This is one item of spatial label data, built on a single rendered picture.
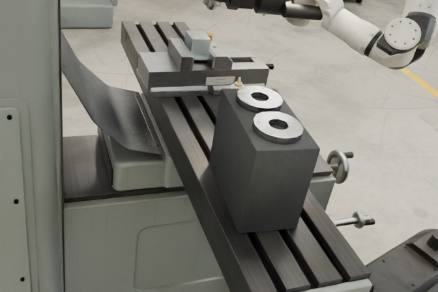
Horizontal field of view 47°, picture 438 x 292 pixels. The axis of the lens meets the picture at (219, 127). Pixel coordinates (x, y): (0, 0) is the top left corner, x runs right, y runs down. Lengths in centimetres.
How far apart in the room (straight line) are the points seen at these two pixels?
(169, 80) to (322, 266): 65
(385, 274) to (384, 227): 116
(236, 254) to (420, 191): 222
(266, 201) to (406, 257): 77
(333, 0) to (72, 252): 91
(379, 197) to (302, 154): 201
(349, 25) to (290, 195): 49
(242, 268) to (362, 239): 170
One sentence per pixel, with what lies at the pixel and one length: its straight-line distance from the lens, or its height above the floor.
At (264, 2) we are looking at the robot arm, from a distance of 125.
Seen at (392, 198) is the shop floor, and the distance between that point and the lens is 290.
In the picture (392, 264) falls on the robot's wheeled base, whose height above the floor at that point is 59.
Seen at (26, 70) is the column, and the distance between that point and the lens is 105.
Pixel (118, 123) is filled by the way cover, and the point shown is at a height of 91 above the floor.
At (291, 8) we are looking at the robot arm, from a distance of 125.
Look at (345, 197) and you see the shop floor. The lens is 277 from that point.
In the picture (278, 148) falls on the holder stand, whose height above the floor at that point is 114.
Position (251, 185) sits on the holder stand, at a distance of 88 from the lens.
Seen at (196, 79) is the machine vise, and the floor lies 99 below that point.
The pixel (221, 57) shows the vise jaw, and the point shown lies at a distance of 135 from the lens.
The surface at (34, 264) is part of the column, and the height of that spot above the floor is 61.
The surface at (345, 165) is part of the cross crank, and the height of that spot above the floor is 69.
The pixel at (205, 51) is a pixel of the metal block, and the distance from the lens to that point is 136.
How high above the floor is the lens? 159
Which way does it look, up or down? 31 degrees down
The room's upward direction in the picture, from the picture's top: 10 degrees clockwise
